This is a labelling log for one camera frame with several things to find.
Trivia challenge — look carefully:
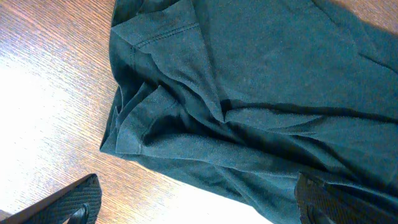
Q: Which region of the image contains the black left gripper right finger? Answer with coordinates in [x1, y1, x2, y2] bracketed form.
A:
[294, 173, 397, 224]

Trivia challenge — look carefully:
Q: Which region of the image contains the dark green t-shirt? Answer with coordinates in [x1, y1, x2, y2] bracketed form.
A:
[100, 0, 397, 223]

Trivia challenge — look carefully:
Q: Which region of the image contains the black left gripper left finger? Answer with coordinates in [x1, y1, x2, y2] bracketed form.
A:
[1, 174, 102, 224]

